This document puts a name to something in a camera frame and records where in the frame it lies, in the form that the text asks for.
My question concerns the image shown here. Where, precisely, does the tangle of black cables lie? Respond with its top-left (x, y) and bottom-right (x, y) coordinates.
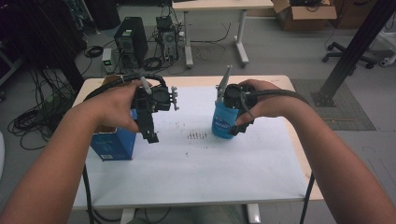
top-left (7, 66), bottom-right (78, 151)

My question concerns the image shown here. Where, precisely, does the light wooden table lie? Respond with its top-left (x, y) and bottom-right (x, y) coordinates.
top-left (71, 74), bottom-right (325, 224)

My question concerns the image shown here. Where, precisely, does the black curtain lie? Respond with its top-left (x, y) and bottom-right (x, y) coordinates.
top-left (0, 0), bottom-right (86, 91)

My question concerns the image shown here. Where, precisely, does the white table mat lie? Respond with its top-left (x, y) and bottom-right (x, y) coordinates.
top-left (74, 85), bottom-right (308, 209)

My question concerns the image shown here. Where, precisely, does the open grey computer tower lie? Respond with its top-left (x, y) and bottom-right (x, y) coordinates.
top-left (155, 15), bottom-right (180, 63)

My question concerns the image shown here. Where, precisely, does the white device on floor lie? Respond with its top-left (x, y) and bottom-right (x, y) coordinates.
top-left (378, 30), bottom-right (396, 68)

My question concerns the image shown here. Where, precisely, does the black office chair base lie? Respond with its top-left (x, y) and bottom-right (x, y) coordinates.
top-left (321, 41), bottom-right (378, 70)

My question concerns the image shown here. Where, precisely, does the black computer tower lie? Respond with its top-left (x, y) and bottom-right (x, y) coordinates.
top-left (113, 16), bottom-right (149, 70)

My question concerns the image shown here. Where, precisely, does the black metal stand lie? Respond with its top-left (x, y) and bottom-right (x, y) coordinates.
top-left (310, 0), bottom-right (396, 108)

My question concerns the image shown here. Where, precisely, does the beige desk with white legs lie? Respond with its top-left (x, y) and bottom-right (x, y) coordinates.
top-left (171, 0), bottom-right (276, 69)

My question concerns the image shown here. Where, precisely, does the small power supply unit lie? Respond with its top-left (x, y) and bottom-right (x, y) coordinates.
top-left (101, 48), bottom-right (114, 75)

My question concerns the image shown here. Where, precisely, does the person's left hand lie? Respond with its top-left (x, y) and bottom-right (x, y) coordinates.
top-left (78, 78), bottom-right (153, 133)

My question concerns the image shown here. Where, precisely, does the coiled black cable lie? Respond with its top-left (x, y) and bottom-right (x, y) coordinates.
top-left (142, 56), bottom-right (163, 72)
top-left (83, 45), bottom-right (105, 59)

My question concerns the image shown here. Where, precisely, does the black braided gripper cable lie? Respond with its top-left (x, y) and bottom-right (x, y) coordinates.
top-left (238, 88), bottom-right (316, 224)
top-left (81, 73), bottom-right (169, 224)

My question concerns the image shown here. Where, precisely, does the grey floor mat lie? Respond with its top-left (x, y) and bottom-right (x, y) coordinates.
top-left (290, 77), bottom-right (377, 132)

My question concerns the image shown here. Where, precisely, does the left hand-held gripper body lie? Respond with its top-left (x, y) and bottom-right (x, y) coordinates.
top-left (132, 84), bottom-right (173, 145)

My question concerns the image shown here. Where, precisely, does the open cardboard box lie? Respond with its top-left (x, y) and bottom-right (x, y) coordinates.
top-left (271, 0), bottom-right (338, 32)

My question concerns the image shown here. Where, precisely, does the person's right hand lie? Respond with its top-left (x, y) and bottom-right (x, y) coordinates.
top-left (234, 78), bottom-right (302, 127)

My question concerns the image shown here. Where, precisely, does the blue cup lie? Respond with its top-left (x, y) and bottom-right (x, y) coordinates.
top-left (211, 100), bottom-right (241, 140)

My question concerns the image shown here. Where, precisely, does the grey cable plug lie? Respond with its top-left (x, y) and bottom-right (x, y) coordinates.
top-left (139, 76), bottom-right (153, 95)

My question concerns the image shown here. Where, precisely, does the black braided right gripper cable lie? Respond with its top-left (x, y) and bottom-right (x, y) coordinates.
top-left (238, 88), bottom-right (316, 224)

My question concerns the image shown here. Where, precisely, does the black braided left gripper cable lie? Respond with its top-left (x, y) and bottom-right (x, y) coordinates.
top-left (81, 73), bottom-right (169, 224)

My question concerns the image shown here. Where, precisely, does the blue carton box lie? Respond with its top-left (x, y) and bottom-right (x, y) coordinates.
top-left (90, 74), bottom-right (138, 162)

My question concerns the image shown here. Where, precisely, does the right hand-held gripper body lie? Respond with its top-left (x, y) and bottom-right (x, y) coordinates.
top-left (222, 83), bottom-right (259, 137)

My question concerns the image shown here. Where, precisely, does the closed brown cardboard box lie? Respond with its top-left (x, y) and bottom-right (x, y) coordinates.
top-left (329, 0), bottom-right (379, 31)

